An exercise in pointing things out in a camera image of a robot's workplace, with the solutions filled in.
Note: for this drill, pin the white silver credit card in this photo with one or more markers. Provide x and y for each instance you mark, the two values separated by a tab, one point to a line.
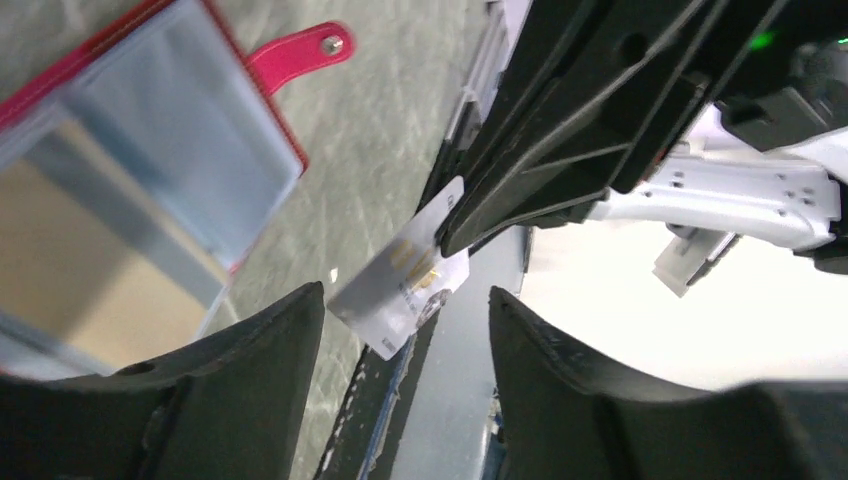
409	281

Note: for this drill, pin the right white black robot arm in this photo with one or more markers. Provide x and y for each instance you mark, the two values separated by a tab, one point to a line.
714	189

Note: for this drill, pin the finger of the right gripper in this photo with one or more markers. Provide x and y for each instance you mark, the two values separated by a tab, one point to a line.
545	39
578	144

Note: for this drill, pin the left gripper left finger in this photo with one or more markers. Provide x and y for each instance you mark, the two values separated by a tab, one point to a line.
228	406

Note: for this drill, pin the red leather card holder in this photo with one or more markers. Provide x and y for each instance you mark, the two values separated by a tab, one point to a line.
166	90

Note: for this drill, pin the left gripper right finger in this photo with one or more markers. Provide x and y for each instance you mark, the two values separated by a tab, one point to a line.
571	412

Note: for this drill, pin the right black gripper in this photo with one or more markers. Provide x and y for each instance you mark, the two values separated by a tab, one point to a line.
775	70

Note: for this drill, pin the gold credit card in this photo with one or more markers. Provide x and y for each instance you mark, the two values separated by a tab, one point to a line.
93	269

